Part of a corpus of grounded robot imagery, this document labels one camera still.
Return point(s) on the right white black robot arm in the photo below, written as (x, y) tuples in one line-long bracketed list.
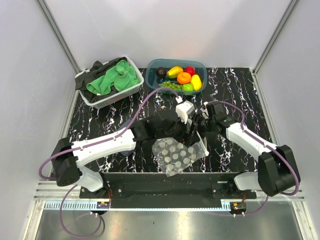
[(277, 170)]

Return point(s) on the orange fake orange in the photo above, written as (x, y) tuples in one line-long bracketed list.
[(184, 78)]

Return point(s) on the white plastic basket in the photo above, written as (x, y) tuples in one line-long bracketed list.
[(119, 95)]

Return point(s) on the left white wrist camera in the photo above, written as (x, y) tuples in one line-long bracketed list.
[(184, 109)]

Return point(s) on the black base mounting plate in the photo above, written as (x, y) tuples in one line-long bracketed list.
[(157, 191)]

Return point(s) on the black cloth in basket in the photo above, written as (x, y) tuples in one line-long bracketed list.
[(97, 70)]

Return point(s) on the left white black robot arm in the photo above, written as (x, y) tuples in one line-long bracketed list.
[(69, 159)]

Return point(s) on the red fake apple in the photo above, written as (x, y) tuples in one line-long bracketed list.
[(191, 70)]

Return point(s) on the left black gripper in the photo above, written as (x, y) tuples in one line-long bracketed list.
[(187, 139)]

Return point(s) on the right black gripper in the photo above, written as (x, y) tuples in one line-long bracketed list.
[(197, 118)]

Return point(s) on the yellow fake mango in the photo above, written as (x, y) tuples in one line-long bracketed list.
[(196, 82)]

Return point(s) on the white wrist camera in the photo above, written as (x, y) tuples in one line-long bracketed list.
[(204, 111), (184, 109)]

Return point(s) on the teal plastic container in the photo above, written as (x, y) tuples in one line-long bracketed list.
[(153, 81)]

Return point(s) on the green fake wrinkled fruit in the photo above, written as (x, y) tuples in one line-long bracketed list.
[(187, 87)]

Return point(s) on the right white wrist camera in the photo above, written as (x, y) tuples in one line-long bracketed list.
[(204, 111)]

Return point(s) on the polka dot zip top bag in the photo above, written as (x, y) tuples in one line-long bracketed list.
[(174, 157)]

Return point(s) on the dark blue folded cloth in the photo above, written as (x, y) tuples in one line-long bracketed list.
[(127, 141)]

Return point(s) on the dark brown fake fruit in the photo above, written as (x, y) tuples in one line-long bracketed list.
[(161, 72)]

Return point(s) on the green fake grape bunch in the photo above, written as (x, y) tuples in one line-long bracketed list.
[(171, 85)]

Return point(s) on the yellow orange fake papaya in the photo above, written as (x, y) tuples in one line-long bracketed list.
[(174, 72)]

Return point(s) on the green towel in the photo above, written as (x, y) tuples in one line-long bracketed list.
[(122, 76)]

